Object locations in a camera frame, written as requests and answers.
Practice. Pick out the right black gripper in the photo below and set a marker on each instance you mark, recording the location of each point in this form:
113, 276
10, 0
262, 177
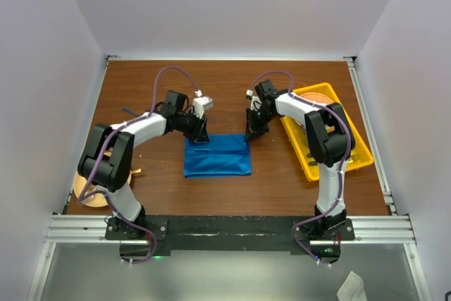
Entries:
253, 130

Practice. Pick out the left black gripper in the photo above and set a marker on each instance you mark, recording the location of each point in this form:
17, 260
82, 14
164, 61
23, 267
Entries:
199, 134

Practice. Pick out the blue cloth napkin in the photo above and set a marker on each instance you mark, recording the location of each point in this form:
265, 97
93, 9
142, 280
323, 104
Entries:
223, 156

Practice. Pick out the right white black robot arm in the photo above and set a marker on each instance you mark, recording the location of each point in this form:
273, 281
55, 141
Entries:
329, 138

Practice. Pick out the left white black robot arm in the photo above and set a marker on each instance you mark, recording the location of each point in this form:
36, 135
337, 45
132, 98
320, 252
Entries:
107, 157

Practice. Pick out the orange woven coaster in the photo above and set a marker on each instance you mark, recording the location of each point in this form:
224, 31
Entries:
317, 97

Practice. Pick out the blue plastic fork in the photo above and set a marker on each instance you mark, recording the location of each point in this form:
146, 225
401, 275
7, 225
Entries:
130, 112

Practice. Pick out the tan round plate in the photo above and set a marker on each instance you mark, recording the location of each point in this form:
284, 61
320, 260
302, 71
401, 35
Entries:
95, 201

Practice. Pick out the white crumpled paper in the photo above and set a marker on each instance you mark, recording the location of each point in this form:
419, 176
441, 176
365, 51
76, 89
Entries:
352, 289

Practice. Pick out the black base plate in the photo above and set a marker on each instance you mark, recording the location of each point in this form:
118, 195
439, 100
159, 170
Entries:
293, 234

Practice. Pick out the aluminium right rail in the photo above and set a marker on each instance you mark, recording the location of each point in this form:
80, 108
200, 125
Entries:
387, 193

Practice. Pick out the aluminium rail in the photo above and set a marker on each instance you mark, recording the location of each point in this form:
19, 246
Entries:
387, 193
367, 229

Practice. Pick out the aluminium front rail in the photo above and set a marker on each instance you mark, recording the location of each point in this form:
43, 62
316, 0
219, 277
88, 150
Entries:
367, 229

